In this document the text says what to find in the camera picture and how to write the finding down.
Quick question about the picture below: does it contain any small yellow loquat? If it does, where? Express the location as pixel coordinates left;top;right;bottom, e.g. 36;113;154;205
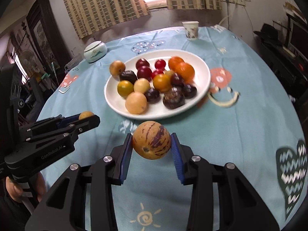
78;111;94;120

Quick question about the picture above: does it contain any green yellow tomato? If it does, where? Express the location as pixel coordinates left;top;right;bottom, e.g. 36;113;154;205
117;80;134;98

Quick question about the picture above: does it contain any striped pepino melon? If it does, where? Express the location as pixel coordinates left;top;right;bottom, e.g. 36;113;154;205
133;121;171;160

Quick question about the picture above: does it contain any pale yellow apricot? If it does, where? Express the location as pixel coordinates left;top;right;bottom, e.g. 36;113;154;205
134;78;151;94

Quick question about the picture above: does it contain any dark red plum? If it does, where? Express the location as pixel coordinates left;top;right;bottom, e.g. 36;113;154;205
135;58;150;70

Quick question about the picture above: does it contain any small red cherry tomato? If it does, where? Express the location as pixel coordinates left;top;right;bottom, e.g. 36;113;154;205
155;59;166;70

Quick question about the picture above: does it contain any large peach apricot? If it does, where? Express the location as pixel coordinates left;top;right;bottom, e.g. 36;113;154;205
164;70;174;77

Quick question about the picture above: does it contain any orange tangerine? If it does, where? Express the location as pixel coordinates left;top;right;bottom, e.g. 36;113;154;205
175;62;195;83
168;56;184;71

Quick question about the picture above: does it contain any small olive yellow fruit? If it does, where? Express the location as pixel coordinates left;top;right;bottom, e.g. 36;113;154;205
109;60;126;76

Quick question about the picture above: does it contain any large red tomato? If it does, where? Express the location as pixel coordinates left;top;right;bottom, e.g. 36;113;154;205
137;66;152;81

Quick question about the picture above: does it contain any person's left hand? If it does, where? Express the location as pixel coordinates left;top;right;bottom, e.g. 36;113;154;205
5;172;47;204

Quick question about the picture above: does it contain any standing electric fan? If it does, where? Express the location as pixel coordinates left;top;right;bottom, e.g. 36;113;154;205
19;49;36;77

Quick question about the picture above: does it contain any white ceramic lidded jar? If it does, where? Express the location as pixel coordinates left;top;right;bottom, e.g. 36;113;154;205
84;41;108;63

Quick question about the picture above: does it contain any light blue patterned tablecloth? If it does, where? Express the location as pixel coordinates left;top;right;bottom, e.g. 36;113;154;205
39;26;307;228

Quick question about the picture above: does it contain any white round plate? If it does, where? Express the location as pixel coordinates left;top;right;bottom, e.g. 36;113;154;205
104;49;211;121

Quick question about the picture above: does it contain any dark wooden cabinet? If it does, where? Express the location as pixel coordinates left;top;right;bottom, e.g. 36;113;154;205
26;0;71;76

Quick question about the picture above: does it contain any left striped curtain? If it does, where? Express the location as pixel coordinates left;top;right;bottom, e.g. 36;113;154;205
63;0;150;39

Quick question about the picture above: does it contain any white paper cup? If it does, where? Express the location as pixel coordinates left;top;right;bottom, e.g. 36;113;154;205
182;21;199;40

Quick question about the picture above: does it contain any black hat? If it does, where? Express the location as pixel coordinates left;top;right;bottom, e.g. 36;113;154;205
253;23;282;46

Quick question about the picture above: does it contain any black computer monitor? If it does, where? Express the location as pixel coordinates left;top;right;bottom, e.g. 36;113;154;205
287;14;307;59

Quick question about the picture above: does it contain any wall power strip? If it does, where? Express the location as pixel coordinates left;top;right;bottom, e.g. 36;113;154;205
224;0;246;6

